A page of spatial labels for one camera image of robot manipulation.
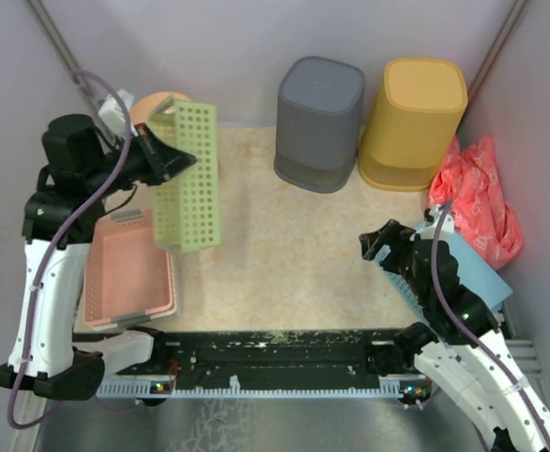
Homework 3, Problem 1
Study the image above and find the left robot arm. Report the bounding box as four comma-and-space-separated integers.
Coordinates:
0, 114, 197, 401

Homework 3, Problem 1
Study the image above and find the red plastic bag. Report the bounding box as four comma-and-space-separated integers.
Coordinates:
429, 137, 525, 270

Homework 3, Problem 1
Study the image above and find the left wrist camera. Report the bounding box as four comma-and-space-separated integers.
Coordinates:
99, 89, 135, 138

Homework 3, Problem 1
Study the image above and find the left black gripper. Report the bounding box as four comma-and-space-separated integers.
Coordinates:
86, 121, 198, 199

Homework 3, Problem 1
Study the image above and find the grey cable duct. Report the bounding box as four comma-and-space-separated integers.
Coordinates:
90, 374, 434, 399

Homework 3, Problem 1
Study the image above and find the yellow mesh bin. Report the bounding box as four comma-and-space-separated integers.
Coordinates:
358, 57, 468, 192

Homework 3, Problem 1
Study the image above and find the pink plastic basket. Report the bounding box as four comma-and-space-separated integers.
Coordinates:
83, 209, 177, 331

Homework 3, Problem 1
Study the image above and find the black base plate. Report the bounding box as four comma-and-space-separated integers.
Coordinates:
122, 329, 422, 390

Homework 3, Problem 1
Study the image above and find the orange capybara bucket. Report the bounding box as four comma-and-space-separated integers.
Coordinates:
130, 91, 192, 125

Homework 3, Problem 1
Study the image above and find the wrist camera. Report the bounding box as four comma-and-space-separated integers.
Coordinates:
413, 203, 456, 240
99, 89, 135, 138

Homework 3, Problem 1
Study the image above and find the green plastic basket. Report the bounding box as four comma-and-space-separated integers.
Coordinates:
148, 94, 221, 253

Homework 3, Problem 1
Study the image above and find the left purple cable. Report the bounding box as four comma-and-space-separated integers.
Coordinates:
7, 69, 133, 430

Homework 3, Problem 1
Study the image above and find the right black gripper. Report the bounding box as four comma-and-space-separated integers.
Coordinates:
360, 218, 431, 306

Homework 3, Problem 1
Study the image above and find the blue plastic basket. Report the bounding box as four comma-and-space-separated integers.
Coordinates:
383, 231, 513, 323

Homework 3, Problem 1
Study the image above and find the aluminium rail frame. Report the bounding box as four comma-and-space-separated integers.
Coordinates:
8, 341, 550, 452

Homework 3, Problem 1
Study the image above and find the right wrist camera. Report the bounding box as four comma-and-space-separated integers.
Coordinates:
413, 203, 456, 240

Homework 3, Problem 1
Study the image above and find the grey mesh bin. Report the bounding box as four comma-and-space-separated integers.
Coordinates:
273, 56, 365, 194

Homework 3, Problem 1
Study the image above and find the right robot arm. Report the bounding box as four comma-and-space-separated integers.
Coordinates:
359, 219, 550, 451

